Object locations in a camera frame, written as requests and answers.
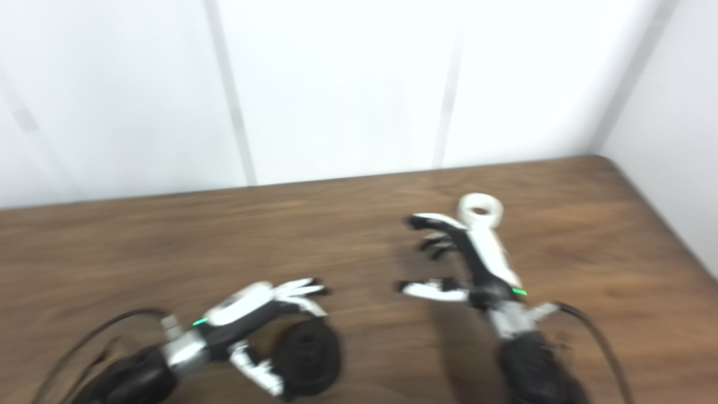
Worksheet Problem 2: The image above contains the round black plastic part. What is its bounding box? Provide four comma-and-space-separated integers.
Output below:
272, 318, 342, 396

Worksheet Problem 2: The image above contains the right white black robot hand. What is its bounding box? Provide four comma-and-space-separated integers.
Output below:
393, 213, 529, 312

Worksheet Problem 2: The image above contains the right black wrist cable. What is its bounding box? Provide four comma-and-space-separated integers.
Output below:
530, 301, 634, 404

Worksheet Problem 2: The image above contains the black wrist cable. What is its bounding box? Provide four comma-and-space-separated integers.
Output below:
530, 301, 634, 404
31, 307, 183, 404

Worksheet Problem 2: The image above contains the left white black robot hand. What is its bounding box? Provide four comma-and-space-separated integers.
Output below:
196, 277, 332, 400

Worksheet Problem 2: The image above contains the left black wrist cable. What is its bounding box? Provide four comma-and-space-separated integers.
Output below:
31, 307, 183, 404

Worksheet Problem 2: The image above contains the white toothed plastic ring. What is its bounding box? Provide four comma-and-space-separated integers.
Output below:
457, 193, 504, 229

